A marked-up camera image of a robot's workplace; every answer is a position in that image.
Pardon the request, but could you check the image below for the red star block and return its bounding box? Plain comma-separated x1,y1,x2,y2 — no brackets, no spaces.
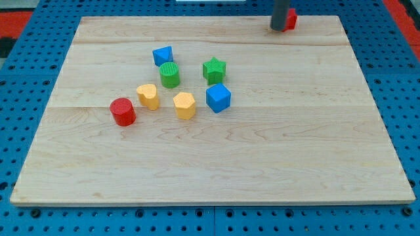
282,8,298,32

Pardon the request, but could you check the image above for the green star block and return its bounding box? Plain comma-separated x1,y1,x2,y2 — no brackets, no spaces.
203,57,226,85

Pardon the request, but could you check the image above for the blue cube block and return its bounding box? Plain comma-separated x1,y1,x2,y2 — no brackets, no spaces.
206,83,231,113

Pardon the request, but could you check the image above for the yellow hexagon block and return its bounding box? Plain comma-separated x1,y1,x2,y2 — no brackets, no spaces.
173,92,196,120

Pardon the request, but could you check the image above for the green cylinder block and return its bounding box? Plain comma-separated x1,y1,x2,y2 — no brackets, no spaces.
159,62,180,89

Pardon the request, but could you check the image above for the yellow heart block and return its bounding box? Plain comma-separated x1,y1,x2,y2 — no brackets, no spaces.
136,84,159,111

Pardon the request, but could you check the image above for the blue triangular block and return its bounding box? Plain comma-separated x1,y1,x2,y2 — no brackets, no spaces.
152,46,174,67

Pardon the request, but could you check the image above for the red cylinder block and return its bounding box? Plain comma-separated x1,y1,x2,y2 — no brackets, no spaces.
110,98,137,127

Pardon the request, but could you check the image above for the light wooden board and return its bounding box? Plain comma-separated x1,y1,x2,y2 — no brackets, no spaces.
10,16,415,207

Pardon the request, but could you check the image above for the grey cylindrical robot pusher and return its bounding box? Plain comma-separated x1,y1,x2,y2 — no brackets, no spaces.
270,0,291,31

